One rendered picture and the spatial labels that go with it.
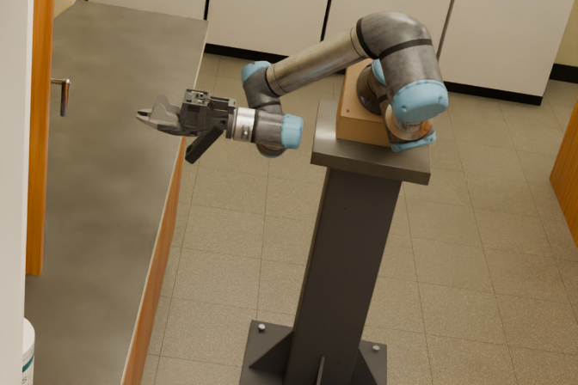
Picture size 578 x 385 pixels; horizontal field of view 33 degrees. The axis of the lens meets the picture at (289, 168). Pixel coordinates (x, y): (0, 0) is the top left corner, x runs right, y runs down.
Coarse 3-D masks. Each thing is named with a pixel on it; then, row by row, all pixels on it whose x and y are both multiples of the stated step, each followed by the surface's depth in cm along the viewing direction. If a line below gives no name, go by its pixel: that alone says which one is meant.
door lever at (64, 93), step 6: (54, 78) 212; (60, 84) 212; (66, 84) 212; (66, 90) 213; (66, 96) 213; (66, 102) 214; (60, 108) 215; (66, 108) 215; (60, 114) 216; (66, 114) 216
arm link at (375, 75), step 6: (378, 60) 243; (372, 66) 245; (378, 66) 242; (372, 72) 246; (378, 72) 242; (372, 78) 248; (378, 78) 243; (372, 84) 250; (378, 84) 245; (384, 84) 242; (372, 90) 253; (378, 90) 245; (384, 90) 244; (378, 96) 246; (384, 96) 244; (378, 102) 247
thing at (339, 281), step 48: (336, 192) 271; (384, 192) 269; (336, 240) 278; (384, 240) 277; (336, 288) 287; (288, 336) 310; (336, 336) 296; (240, 384) 311; (288, 384) 307; (336, 384) 306; (384, 384) 322
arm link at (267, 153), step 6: (258, 108) 225; (264, 108) 225; (270, 108) 225; (276, 108) 225; (258, 144) 226; (258, 150) 231; (264, 150) 225; (270, 150) 222; (276, 150) 222; (282, 150) 225; (270, 156) 229; (276, 156) 230
